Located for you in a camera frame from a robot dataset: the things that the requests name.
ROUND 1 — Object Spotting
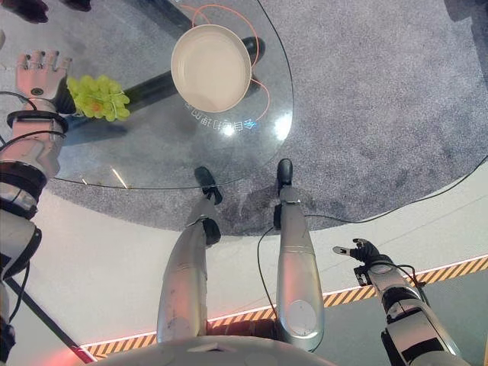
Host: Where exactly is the robot right silver leg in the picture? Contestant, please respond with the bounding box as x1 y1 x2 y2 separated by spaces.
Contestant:
273 185 326 352

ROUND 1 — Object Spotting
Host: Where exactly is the black floor bar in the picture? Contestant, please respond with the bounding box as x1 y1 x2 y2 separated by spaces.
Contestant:
5 277 99 362

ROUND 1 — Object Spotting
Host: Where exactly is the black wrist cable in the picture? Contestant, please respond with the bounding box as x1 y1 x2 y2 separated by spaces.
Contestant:
394 264 427 287
0 90 39 112

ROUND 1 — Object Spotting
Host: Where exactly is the robot silver torso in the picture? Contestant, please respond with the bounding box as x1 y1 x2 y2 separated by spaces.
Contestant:
90 335 339 366

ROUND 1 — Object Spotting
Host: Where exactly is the green grape bunch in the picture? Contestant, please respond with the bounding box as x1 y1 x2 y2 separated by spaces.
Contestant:
66 74 131 123

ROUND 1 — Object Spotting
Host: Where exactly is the robot silver leg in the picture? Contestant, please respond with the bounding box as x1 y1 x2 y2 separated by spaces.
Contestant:
156 196 223 345
273 185 326 352

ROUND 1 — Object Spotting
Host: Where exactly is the cream round plate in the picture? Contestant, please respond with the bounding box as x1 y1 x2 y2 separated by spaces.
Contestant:
170 24 253 114

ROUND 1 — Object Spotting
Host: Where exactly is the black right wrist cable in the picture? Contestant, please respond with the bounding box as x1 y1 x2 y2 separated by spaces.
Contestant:
394 264 427 287

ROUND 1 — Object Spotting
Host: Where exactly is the robot left silver leg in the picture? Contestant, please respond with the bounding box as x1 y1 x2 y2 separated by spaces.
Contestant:
156 196 223 345

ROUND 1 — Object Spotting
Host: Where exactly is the robot left dark foot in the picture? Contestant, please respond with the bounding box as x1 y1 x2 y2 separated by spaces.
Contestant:
194 165 224 206

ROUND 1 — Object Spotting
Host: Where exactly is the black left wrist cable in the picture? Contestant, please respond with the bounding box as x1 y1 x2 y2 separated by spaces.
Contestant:
0 90 39 112

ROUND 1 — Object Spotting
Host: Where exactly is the yellow black hazard tape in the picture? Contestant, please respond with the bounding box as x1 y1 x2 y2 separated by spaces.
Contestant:
81 255 488 360

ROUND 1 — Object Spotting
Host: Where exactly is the robot left five-finger hand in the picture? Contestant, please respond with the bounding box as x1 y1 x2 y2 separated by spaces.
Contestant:
15 49 77 115

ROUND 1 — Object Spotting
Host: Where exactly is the thin orange cable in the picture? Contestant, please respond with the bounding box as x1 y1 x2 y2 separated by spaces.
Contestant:
189 2 272 120

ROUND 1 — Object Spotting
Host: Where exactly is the robot right five-finger hand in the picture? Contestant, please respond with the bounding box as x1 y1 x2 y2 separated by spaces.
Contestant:
332 238 392 268

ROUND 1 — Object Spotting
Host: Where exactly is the dark shoe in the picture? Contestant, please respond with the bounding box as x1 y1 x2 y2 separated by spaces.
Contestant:
0 0 50 24
59 0 93 13

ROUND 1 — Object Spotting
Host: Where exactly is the black table base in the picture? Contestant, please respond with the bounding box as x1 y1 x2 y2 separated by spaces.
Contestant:
56 0 268 144

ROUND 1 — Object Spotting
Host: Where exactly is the robot right dark foot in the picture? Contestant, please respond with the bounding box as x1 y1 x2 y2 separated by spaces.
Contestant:
276 158 294 191

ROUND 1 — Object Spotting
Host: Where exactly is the robot dark foot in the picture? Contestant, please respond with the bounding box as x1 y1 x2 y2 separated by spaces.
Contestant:
276 158 294 191
194 165 224 206

